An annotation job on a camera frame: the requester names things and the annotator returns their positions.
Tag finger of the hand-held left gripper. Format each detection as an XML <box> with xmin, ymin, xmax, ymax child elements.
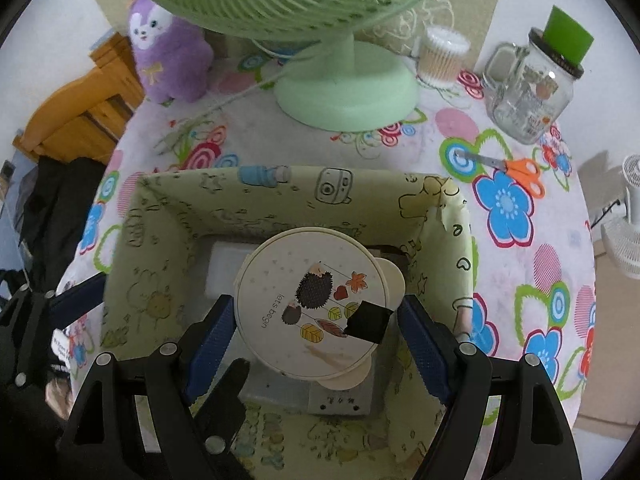
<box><xmin>0</xmin><ymin>274</ymin><xmax>107</xmax><ymax>386</ymax></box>
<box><xmin>194</xmin><ymin>358</ymin><xmax>251</xmax><ymax>457</ymax></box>

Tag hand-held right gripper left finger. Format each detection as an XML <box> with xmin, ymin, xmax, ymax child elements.
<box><xmin>60</xmin><ymin>294</ymin><xmax>236</xmax><ymax>480</ymax></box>

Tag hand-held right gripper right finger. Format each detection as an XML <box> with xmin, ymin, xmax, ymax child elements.
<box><xmin>397</xmin><ymin>295</ymin><xmax>583</xmax><ymax>480</ymax></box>

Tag yellow cartoon storage box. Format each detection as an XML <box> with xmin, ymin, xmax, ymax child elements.
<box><xmin>100</xmin><ymin>165</ymin><xmax>475</xmax><ymax>480</ymax></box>

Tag round cream hedgehog lid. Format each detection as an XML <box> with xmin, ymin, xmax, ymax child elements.
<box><xmin>233</xmin><ymin>227</ymin><xmax>406</xmax><ymax>391</ymax></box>

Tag white printed cloth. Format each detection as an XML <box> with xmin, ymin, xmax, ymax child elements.
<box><xmin>47</xmin><ymin>327</ymin><xmax>83</xmax><ymax>418</ymax></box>

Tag white foam sheet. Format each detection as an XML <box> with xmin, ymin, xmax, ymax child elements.
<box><xmin>207</xmin><ymin>242</ymin><xmax>261</xmax><ymax>311</ymax></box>

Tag black clothing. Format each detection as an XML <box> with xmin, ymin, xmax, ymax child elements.
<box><xmin>20</xmin><ymin>155</ymin><xmax>108</xmax><ymax>291</ymax></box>

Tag floral tablecloth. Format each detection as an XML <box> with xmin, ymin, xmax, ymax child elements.
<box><xmin>47</xmin><ymin>35</ymin><xmax>598</xmax><ymax>480</ymax></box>

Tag wooden chair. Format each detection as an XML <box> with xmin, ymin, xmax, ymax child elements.
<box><xmin>12</xmin><ymin>32</ymin><xmax>146</xmax><ymax>166</ymax></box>

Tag white standing fan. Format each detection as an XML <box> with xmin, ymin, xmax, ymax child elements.
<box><xmin>587</xmin><ymin>155</ymin><xmax>640</xmax><ymax>281</ymax></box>

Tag light blue paper strip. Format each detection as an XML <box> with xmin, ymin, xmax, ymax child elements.
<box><xmin>90</xmin><ymin>30</ymin><xmax>122</xmax><ymax>57</ymax></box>

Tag purple plush toy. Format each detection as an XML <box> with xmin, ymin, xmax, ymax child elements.
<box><xmin>127</xmin><ymin>0</ymin><xmax>213</xmax><ymax>105</ymax></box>

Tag green desk fan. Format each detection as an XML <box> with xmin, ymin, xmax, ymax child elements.
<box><xmin>121</xmin><ymin>0</ymin><xmax>461</xmax><ymax>133</ymax></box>

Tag glass mug jar green lid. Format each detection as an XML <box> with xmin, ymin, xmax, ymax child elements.
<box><xmin>482</xmin><ymin>5</ymin><xmax>595</xmax><ymax>146</ymax></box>

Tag cotton swab container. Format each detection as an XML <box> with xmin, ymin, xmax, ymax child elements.
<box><xmin>416</xmin><ymin>27</ymin><xmax>471</xmax><ymax>88</ymax></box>

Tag orange handled scissors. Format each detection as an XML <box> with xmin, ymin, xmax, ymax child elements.
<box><xmin>454</xmin><ymin>149</ymin><xmax>546</xmax><ymax>197</ymax></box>

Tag white fan cable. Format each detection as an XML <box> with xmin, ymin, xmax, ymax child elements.
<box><xmin>155</xmin><ymin>67</ymin><xmax>286</xmax><ymax>156</ymax></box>

